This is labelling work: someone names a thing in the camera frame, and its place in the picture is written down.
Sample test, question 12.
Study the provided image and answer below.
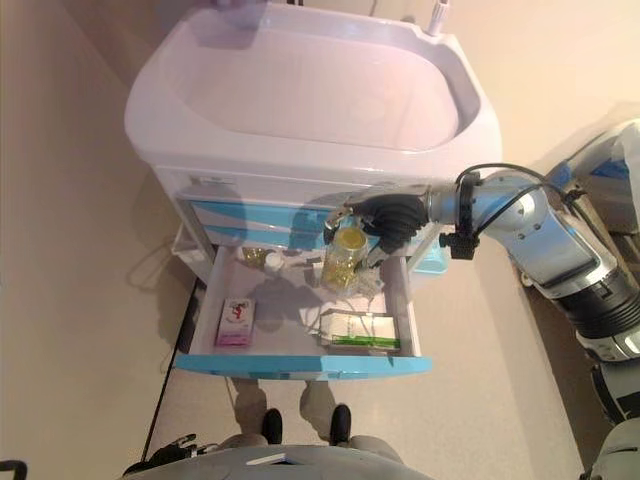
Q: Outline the light blue side bin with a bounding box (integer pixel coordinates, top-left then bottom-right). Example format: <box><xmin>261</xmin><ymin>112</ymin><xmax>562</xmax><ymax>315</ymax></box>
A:
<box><xmin>410</xmin><ymin>233</ymin><xmax>450</xmax><ymax>276</ymax></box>

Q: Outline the grey robot torso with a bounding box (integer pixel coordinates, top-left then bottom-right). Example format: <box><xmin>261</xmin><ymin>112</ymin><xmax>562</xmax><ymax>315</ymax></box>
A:
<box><xmin>124</xmin><ymin>442</ymin><xmax>416</xmax><ymax>480</ymax></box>

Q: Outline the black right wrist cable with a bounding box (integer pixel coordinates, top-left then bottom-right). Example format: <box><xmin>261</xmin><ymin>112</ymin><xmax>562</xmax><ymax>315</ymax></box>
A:
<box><xmin>455</xmin><ymin>162</ymin><xmax>590</xmax><ymax>236</ymax></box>

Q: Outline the blue white drawer front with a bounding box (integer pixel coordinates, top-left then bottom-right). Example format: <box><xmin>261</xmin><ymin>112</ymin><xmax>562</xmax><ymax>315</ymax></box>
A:
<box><xmin>199</xmin><ymin>219</ymin><xmax>336</xmax><ymax>250</ymax></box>
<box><xmin>180</xmin><ymin>192</ymin><xmax>361</xmax><ymax>226</ymax></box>

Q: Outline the green white medicine box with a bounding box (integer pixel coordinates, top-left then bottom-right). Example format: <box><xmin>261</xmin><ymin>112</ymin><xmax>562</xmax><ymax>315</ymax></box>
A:
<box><xmin>315</xmin><ymin>308</ymin><xmax>403</xmax><ymax>354</ymax></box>

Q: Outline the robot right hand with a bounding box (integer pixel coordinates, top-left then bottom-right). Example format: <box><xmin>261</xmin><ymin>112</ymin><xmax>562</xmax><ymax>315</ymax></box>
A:
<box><xmin>324</xmin><ymin>183</ymin><xmax>434</xmax><ymax>251</ymax></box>

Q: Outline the clear yellow capsule bottle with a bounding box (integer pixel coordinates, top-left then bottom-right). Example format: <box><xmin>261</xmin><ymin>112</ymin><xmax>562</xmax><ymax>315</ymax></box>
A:
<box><xmin>322</xmin><ymin>225</ymin><xmax>370</xmax><ymax>296</ymax></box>

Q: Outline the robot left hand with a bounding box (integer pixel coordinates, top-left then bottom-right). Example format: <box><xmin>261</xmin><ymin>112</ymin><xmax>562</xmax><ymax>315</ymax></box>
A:
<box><xmin>152</xmin><ymin>433</ymin><xmax>219</xmax><ymax>467</ymax></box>

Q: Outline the robot leg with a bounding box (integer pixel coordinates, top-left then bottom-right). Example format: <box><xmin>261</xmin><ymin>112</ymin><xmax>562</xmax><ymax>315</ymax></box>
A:
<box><xmin>329</xmin><ymin>403</ymin><xmax>401</xmax><ymax>464</ymax></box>
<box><xmin>219</xmin><ymin>407</ymin><xmax>286</xmax><ymax>451</ymax></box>

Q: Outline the white printed medicine pack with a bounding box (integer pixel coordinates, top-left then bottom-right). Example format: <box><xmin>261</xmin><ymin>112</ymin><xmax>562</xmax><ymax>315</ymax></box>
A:
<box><xmin>355</xmin><ymin>249</ymin><xmax>390</xmax><ymax>301</ymax></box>

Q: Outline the purple white medicine box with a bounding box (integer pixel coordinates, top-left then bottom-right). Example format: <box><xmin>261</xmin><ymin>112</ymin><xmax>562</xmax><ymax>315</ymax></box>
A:
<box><xmin>214</xmin><ymin>298</ymin><xmax>256</xmax><ymax>349</ymax></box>

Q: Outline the white cart pole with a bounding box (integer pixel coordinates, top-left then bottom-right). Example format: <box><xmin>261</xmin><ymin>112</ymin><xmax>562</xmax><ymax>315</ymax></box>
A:
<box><xmin>427</xmin><ymin>0</ymin><xmax>451</xmax><ymax>37</ymax></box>

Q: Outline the robot left leg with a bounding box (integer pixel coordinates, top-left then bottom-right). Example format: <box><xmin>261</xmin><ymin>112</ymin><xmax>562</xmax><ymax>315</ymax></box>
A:
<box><xmin>219</xmin><ymin>407</ymin><xmax>286</xmax><ymax>451</ymax></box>

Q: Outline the white medical cart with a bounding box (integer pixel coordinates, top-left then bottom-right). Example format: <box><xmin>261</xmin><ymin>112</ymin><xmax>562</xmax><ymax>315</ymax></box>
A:
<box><xmin>122</xmin><ymin>4</ymin><xmax>504</xmax><ymax>281</ymax></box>

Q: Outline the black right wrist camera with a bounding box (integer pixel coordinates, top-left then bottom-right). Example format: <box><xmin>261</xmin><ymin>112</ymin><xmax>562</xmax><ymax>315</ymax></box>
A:
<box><xmin>439</xmin><ymin>228</ymin><xmax>482</xmax><ymax>261</ymax></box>

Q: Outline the robot right leg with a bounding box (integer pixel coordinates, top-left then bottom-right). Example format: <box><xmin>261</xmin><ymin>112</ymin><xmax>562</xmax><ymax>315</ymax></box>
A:
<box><xmin>329</xmin><ymin>403</ymin><xmax>401</xmax><ymax>464</ymax></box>

